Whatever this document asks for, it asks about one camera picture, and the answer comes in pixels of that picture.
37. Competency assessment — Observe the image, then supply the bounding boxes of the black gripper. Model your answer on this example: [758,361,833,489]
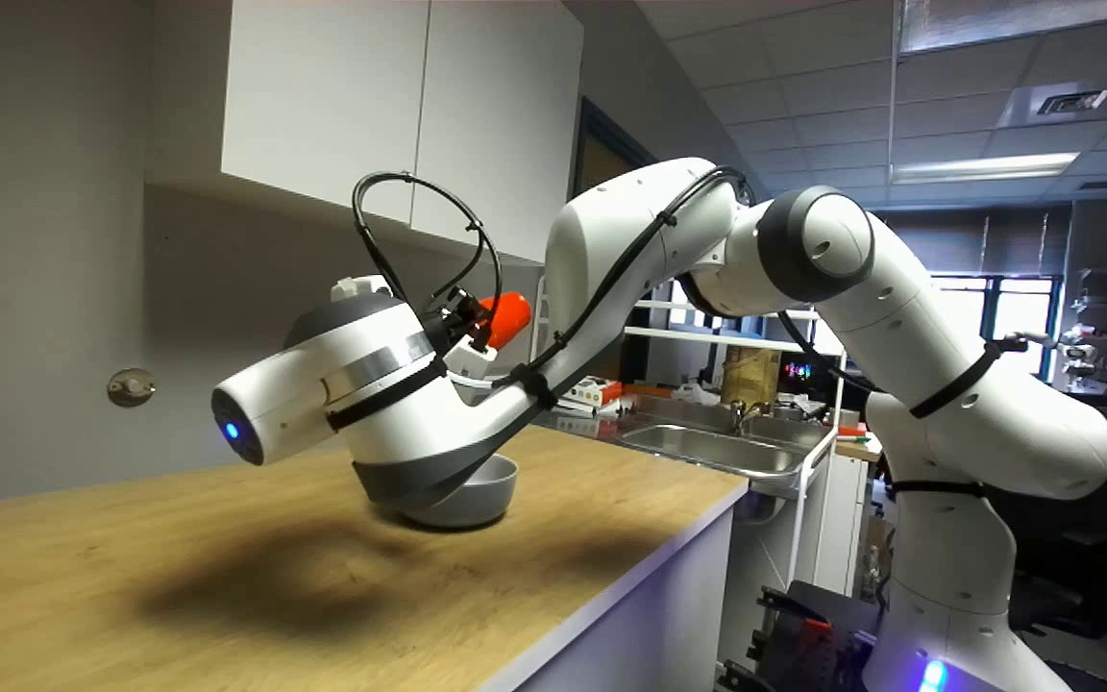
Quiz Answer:
[424,290,495,358]

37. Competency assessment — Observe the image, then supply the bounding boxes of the red plastic cup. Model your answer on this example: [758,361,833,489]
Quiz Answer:
[482,290,538,354]

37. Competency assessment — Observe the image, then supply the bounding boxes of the grey ceramic bowl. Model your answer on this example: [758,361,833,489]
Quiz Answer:
[397,453,524,534]

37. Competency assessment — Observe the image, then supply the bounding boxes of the red and white box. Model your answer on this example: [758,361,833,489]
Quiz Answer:
[557,372,630,418]

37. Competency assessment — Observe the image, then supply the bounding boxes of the stainless steel sink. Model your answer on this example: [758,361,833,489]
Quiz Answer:
[616,411,833,489]

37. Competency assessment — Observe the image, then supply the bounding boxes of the brown paper package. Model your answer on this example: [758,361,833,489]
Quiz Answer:
[720,348,787,417]

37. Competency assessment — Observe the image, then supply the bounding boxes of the black box with red parts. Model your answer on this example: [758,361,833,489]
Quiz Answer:
[746,576,888,692]

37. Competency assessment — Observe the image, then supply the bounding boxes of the ceiling light panel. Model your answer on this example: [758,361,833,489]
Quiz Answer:
[888,147,1085,188]

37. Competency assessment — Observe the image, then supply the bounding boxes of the ceiling air vent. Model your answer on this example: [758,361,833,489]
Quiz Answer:
[994,83,1107,130]

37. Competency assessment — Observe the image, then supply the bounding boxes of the black office chair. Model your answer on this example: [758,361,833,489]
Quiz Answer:
[1012,477,1107,643]

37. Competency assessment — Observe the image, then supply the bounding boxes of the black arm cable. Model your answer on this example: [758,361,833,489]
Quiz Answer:
[346,171,507,327]

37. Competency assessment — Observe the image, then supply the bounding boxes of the white wall cabinet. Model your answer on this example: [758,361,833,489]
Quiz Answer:
[216,0,588,275]

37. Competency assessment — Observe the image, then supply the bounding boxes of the white wire rack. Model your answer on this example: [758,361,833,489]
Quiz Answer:
[520,266,855,598]

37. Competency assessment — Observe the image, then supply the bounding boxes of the round metal wall knob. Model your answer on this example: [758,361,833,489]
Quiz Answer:
[104,364,160,411]

